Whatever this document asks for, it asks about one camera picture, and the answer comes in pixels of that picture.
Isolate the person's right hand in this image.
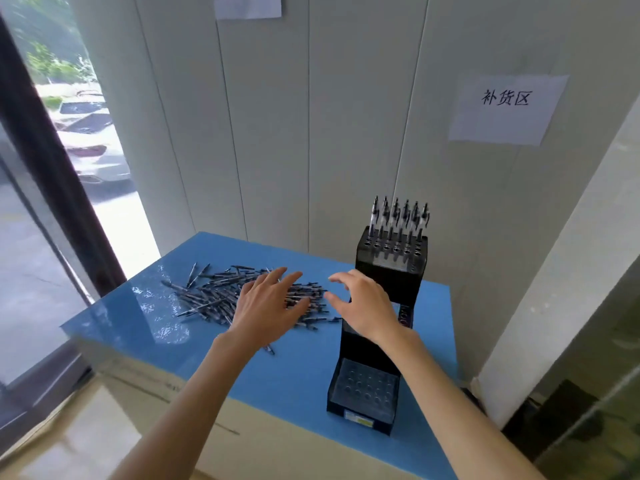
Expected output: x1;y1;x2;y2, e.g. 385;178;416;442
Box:
323;269;419;349

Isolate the white paper sign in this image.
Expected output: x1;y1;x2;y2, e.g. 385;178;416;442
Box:
213;0;283;21
447;72;571;147

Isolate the row of black pens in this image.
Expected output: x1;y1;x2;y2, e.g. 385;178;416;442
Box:
369;195;432;258

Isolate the white parked car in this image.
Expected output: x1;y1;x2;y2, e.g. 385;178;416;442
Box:
57;112;133;185
52;92;112;131

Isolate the person's right forearm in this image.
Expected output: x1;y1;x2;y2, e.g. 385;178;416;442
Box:
385;330;547;480

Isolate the person's left forearm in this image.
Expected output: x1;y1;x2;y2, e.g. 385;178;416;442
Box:
111;337;261;480

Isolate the person's left hand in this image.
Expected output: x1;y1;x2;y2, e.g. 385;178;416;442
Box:
215;267;311;355

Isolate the blue table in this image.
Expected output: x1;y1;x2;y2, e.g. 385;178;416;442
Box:
59;231;461;480

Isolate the black tiered pen display stand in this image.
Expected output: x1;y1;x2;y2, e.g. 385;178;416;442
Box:
326;225;429;437

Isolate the dark framed glass door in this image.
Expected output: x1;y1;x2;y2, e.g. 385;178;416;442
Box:
0;0;163;461

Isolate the steel framed glass partition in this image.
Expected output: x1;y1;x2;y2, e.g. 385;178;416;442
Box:
502;289;640;480

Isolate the pile of black pens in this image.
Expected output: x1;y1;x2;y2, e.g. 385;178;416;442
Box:
161;263;343;355

